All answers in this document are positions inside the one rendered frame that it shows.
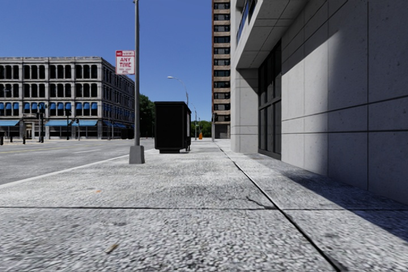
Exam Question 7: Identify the black bus shelter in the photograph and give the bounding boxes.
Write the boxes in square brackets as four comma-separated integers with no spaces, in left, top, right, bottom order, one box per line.
[154,101,192,154]

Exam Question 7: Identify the trees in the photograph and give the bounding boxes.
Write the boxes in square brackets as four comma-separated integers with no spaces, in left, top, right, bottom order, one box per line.
[138,93,213,138]

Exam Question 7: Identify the tan brick tower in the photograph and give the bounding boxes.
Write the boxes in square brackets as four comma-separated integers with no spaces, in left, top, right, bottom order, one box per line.
[211,0,232,139]

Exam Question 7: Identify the pale concrete building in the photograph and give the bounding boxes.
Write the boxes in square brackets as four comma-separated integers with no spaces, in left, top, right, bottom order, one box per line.
[230,0,408,210]

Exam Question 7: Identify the grey stone building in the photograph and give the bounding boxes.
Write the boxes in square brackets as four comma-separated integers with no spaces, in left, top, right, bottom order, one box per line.
[0,56,136,140]

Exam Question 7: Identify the sign on a post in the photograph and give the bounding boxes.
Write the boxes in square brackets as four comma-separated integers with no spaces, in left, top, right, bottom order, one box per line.
[115,0,146,165]

